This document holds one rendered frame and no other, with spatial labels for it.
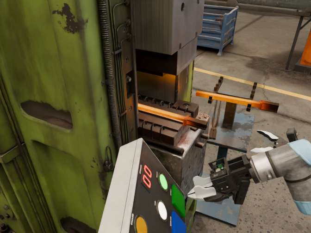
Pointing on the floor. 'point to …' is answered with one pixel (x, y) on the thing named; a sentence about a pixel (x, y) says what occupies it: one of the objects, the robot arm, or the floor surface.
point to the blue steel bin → (218, 27)
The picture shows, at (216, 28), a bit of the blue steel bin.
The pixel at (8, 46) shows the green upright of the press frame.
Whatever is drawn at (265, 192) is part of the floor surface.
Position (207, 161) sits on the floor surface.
